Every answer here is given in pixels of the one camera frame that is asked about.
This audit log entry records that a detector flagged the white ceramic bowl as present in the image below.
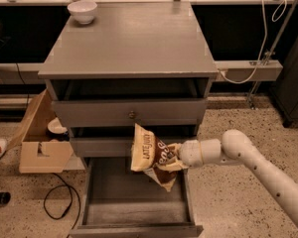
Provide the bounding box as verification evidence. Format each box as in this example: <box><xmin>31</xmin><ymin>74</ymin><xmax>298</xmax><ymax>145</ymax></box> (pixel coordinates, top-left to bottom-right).
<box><xmin>68</xmin><ymin>0</ymin><xmax>97</xmax><ymax>25</ymax></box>

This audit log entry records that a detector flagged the white plate in box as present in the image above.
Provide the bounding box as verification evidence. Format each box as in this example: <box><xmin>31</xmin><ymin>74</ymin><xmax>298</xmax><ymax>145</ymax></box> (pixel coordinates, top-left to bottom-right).
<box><xmin>48</xmin><ymin>118</ymin><xmax>68</xmax><ymax>135</ymax></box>

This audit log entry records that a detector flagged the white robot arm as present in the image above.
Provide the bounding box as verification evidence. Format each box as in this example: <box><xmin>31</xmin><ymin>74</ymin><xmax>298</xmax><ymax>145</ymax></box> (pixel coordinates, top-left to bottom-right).
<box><xmin>173</xmin><ymin>129</ymin><xmax>298</xmax><ymax>228</ymax></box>

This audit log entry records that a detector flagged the brown chip bag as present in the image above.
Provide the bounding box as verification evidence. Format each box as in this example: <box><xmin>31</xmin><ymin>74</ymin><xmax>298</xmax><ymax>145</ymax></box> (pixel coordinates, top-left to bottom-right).
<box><xmin>131</xmin><ymin>124</ymin><xmax>188</xmax><ymax>192</ymax></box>

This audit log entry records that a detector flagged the dark grey cabinet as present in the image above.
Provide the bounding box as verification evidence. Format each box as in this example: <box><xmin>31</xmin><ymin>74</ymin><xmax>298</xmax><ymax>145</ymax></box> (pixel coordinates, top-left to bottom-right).
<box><xmin>271</xmin><ymin>36</ymin><xmax>298</xmax><ymax>127</ymax></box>

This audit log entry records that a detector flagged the grey middle drawer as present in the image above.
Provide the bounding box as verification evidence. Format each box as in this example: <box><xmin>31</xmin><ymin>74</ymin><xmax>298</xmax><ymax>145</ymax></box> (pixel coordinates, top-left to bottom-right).
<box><xmin>70</xmin><ymin>137</ymin><xmax>133</xmax><ymax>158</ymax></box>

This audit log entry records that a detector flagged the black caster wheel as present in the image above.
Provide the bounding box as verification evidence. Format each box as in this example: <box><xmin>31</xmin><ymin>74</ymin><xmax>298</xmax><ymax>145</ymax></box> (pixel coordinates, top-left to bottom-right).
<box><xmin>0</xmin><ymin>192</ymin><xmax>11</xmax><ymax>205</ymax></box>

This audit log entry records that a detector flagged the white cable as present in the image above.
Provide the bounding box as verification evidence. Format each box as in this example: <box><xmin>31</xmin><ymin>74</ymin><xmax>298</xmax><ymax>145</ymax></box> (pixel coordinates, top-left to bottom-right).
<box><xmin>218</xmin><ymin>0</ymin><xmax>288</xmax><ymax>85</ymax></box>

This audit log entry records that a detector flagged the grey top drawer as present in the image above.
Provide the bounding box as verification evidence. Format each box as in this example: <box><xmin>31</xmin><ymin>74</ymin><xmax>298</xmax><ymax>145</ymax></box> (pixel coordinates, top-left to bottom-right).
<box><xmin>53</xmin><ymin>99</ymin><xmax>207</xmax><ymax>128</ymax></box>

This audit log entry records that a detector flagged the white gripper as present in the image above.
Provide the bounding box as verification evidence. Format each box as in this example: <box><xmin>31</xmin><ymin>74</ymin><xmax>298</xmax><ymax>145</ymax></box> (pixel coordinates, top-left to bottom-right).
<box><xmin>168</xmin><ymin>140</ymin><xmax>203</xmax><ymax>168</ymax></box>

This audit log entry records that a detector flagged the grey open bottom drawer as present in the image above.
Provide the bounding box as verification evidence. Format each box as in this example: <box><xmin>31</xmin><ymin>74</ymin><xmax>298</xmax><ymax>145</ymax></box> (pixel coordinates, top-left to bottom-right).
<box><xmin>70</xmin><ymin>157</ymin><xmax>203</xmax><ymax>238</ymax></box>

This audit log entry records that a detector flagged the grey wooden drawer cabinet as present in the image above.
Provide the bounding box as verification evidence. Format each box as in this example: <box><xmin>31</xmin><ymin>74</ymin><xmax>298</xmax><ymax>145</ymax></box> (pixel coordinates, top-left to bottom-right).
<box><xmin>38</xmin><ymin>1</ymin><xmax>220</xmax><ymax>166</ymax></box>

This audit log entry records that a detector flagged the cardboard box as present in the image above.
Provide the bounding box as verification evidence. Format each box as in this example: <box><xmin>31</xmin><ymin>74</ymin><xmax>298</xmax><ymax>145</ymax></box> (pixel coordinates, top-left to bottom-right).
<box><xmin>8</xmin><ymin>90</ymin><xmax>74</xmax><ymax>174</ymax></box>

